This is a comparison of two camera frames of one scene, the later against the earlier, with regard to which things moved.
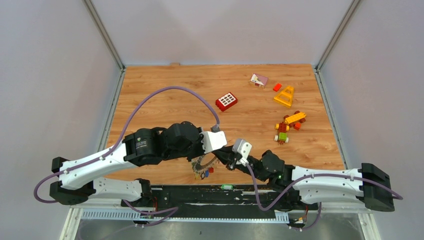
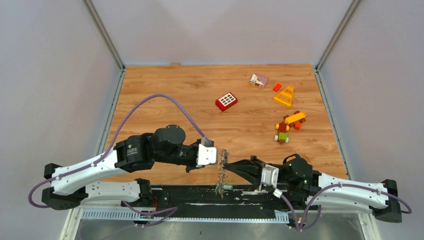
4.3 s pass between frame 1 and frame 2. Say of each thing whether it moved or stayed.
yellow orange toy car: stayed
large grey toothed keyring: moved
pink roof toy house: stayed
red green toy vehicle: stayed
